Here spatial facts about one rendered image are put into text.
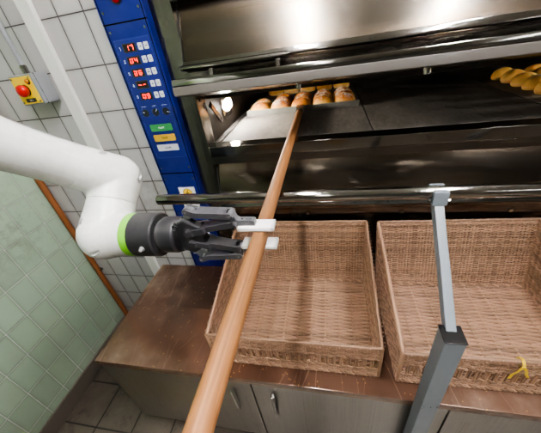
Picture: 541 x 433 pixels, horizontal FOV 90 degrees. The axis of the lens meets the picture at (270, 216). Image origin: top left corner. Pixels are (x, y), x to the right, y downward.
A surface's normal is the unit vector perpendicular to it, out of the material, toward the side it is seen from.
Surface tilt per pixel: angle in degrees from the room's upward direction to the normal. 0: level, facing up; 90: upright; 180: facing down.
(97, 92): 90
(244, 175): 70
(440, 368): 90
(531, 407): 0
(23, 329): 90
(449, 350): 90
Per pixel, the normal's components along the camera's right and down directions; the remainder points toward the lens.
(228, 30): -0.21, 0.24
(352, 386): -0.13, -0.83
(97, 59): -0.18, 0.56
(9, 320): 0.97, -0.01
